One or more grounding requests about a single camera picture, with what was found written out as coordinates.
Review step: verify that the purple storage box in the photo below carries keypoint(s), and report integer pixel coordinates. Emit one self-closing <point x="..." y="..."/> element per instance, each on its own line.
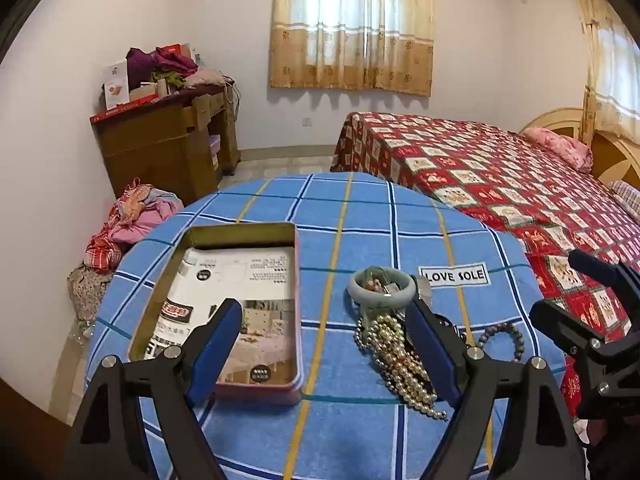
<point x="215" y="144"/>

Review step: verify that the brown wooden desk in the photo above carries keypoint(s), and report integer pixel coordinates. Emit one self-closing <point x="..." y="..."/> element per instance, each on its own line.
<point x="150" y="150"/>

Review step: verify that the pale jade bangle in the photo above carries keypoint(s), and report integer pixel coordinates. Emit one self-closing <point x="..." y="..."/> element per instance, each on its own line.
<point x="356" y="294"/>

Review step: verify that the pink clothes pile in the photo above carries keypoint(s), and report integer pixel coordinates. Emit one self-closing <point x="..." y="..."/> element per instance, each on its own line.
<point x="145" y="220"/>

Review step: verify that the flat red box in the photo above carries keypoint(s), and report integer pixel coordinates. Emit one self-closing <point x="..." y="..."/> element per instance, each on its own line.
<point x="107" y="116"/>

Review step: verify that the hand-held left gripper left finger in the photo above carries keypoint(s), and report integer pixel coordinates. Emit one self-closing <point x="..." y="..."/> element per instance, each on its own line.
<point x="220" y="345"/>

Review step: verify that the printed paper brochure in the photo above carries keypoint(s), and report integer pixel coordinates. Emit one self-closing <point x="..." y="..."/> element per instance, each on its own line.
<point x="235" y="275"/>

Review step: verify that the blue plaid tablecloth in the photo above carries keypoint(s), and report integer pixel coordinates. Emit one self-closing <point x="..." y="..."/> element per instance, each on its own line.
<point x="350" y="220"/>

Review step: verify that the silver metal watch band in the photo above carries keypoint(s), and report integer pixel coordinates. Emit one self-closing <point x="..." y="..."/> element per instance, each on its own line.
<point x="424" y="287"/>

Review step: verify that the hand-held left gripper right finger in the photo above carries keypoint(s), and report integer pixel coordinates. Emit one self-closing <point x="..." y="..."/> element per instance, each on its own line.
<point x="431" y="355"/>

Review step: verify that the red patterned bed blanket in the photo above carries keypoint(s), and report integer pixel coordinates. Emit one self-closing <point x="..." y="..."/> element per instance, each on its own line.
<point x="475" y="175"/>

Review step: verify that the orange cardboard box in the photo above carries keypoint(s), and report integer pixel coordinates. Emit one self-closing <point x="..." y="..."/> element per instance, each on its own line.
<point x="176" y="51"/>

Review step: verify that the pile of clothes on desk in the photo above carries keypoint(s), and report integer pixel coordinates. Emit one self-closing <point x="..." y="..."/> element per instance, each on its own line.
<point x="170" y="62"/>

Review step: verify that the wooden bed headboard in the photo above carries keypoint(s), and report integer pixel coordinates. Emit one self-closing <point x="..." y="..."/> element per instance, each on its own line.
<point x="605" y="155"/>

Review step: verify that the white upright box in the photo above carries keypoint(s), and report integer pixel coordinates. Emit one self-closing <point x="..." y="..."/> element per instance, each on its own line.
<point x="116" y="85"/>

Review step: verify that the white cloth label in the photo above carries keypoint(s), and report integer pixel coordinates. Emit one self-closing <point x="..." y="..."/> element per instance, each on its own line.
<point x="452" y="275"/>

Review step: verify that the floral fabric bag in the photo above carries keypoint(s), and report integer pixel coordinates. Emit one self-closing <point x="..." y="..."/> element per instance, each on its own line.
<point x="85" y="285"/>

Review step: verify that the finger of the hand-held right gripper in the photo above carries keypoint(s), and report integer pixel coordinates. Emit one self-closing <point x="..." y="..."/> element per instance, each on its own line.
<point x="560" y="320"/>
<point x="600" y="270"/>

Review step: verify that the beige patterned window curtain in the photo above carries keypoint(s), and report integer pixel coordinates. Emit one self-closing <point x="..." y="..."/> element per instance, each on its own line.
<point x="615" y="60"/>
<point x="350" y="60"/>

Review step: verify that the pink metal tin box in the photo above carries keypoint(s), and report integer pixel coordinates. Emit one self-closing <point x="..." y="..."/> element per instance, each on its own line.
<point x="235" y="232"/>

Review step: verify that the pink pillow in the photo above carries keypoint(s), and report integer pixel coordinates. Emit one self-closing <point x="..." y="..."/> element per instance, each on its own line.
<point x="560" y="147"/>

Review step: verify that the plaid pillow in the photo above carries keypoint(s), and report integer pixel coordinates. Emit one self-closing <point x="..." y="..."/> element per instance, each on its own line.
<point x="627" y="197"/>

